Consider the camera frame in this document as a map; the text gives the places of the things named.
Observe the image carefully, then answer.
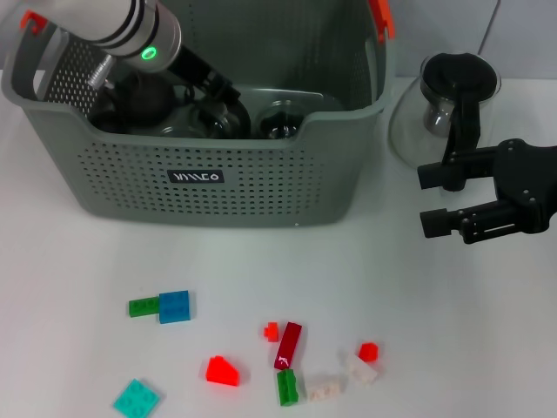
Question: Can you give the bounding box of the white toy brick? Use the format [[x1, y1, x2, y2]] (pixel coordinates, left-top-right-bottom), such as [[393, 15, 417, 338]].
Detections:
[[304, 374, 343, 401], [339, 350, 379, 384]]

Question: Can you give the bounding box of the teal flat toy plate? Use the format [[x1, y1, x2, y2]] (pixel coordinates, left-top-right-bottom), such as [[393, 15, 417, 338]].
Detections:
[[113, 378, 161, 417]]

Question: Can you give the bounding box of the orange bin handle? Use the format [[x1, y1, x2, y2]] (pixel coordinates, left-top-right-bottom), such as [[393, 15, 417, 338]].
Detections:
[[21, 0, 396, 43]]

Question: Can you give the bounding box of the green toy brick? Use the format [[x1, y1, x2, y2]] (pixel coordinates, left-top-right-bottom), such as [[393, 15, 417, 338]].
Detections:
[[128, 295, 161, 318], [277, 367, 300, 408]]

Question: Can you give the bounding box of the red sloped toy brick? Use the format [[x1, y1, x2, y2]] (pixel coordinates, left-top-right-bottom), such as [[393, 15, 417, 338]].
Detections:
[[205, 355, 241, 388]]

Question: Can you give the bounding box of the thin grey wall cable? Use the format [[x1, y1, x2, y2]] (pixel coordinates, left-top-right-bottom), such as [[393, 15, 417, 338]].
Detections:
[[477, 0, 500, 56]]

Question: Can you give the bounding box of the blue toy brick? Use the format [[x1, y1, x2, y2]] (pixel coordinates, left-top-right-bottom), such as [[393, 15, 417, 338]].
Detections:
[[157, 290, 191, 325]]

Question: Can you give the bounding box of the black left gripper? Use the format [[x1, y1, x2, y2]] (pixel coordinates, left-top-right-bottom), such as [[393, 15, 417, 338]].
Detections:
[[168, 43, 243, 105]]

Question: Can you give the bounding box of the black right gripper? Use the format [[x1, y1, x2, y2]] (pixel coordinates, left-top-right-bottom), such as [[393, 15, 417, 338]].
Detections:
[[416, 138, 557, 246]]

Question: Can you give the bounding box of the glass teapot black lid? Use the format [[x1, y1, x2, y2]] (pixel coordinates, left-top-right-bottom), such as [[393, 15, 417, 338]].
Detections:
[[388, 51, 502, 192]]

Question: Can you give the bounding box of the dark red long brick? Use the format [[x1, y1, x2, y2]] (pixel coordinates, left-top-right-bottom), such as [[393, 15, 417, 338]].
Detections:
[[274, 320, 304, 371]]

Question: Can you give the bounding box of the grey perforated storage bin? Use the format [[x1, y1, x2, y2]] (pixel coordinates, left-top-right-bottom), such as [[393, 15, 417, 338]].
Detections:
[[2, 0, 396, 227]]

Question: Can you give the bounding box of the black clay teapot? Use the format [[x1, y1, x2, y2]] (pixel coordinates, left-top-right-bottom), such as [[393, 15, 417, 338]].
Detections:
[[93, 73, 195, 131]]

